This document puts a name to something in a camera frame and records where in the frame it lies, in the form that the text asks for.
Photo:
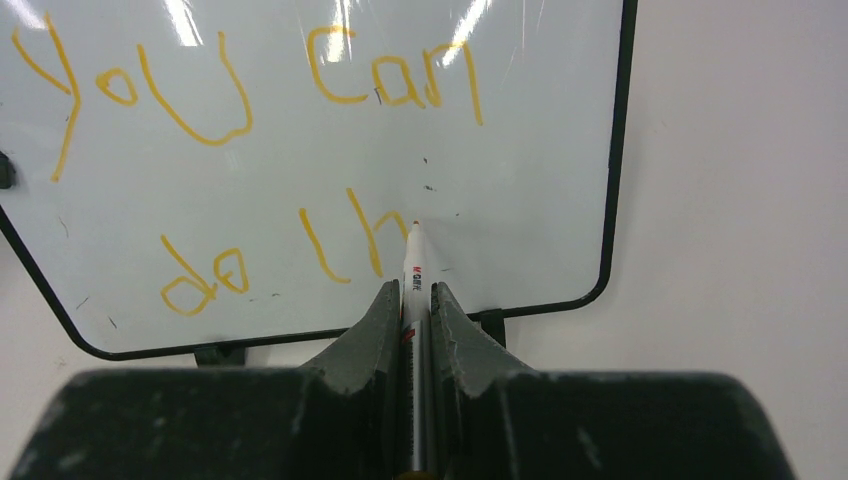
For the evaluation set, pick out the white marker pen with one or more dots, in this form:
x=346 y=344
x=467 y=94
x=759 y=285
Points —
x=416 y=438

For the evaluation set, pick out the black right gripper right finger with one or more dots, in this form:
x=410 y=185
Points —
x=498 y=418

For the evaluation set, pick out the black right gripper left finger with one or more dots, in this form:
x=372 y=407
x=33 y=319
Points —
x=330 y=418

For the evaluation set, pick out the black framed whiteboard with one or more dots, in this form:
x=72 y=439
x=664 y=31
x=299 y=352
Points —
x=178 y=174

